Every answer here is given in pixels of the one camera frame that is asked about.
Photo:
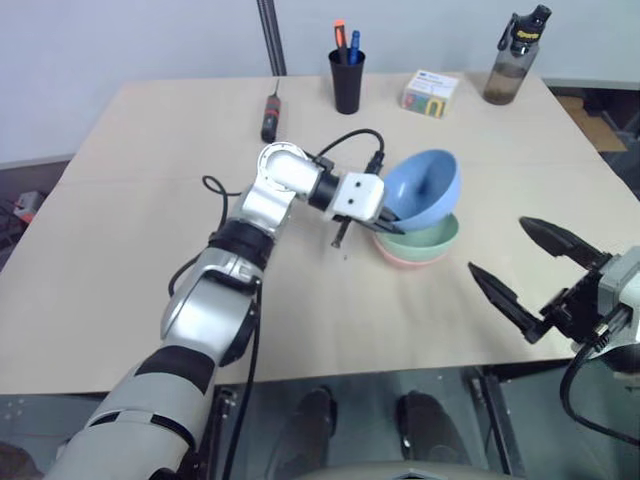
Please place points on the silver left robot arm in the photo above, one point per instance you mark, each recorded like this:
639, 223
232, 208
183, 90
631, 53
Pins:
210, 310

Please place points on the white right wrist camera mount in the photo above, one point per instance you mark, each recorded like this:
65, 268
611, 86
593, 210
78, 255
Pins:
620, 280

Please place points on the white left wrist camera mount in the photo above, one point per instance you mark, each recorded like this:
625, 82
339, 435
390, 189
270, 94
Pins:
357, 197

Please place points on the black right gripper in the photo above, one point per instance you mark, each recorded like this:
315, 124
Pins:
575, 305

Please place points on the green bowl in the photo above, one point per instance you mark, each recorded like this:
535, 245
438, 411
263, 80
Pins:
427, 241

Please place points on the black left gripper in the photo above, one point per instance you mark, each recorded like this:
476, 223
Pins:
342, 232

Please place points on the blue bowl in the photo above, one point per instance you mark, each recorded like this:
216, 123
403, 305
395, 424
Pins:
430, 172

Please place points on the grey metal pole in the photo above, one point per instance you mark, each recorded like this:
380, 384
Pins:
272, 35

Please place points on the smoky clear water bottle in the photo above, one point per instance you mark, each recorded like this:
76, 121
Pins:
507, 70

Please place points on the white colourful printed cube box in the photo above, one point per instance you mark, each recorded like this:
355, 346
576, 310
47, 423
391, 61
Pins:
430, 95

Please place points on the blue pen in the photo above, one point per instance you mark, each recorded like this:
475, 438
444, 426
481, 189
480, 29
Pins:
354, 45

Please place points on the grey rounded robot body shell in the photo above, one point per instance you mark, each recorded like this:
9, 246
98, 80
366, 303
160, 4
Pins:
410, 472

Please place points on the red and grey device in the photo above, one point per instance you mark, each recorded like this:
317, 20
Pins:
29, 205

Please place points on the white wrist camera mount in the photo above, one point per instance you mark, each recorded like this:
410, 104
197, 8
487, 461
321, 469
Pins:
357, 197
620, 280

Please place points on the orange capped black marker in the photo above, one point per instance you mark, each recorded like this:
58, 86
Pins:
340, 37

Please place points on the black pen cup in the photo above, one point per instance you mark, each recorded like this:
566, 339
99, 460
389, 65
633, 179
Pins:
346, 85

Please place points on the black chair base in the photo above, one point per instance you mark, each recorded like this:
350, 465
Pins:
617, 112

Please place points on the black and red screwdriver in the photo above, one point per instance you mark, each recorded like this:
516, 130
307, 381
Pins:
272, 112

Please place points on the pink bowl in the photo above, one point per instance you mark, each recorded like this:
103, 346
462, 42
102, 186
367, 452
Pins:
410, 264

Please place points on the black table frame bar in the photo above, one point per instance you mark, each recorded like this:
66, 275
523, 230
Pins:
220, 430
495, 425

